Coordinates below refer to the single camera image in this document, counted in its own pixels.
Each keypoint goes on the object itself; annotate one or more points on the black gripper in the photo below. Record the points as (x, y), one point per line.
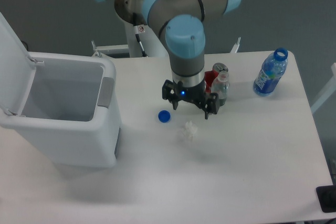
(174, 93)

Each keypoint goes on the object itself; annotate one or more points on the white paper ball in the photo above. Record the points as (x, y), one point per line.
(189, 131)

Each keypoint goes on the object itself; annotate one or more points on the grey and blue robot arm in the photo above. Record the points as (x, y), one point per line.
(178, 25)

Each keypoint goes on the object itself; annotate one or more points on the red soda can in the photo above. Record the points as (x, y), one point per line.
(211, 75)

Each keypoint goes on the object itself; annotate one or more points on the clear bottle green label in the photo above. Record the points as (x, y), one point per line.
(220, 86)

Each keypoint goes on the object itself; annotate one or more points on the blue bottle cap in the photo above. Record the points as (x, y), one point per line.
(164, 116)

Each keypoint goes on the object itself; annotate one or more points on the blue plastic bottle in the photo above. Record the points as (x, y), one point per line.
(272, 69)

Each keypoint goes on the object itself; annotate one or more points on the white trash bin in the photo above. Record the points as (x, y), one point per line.
(66, 107)

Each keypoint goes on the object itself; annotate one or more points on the white chair part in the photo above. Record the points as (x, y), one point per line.
(327, 90)

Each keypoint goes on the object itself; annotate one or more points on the black device at edge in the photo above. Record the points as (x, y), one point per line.
(326, 197)

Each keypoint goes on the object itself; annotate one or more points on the white trash bin lid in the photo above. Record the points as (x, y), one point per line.
(18, 70)

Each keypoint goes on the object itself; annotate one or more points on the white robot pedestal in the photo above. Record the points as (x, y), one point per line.
(134, 37)

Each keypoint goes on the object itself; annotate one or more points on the white metal frame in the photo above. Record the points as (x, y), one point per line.
(123, 51)

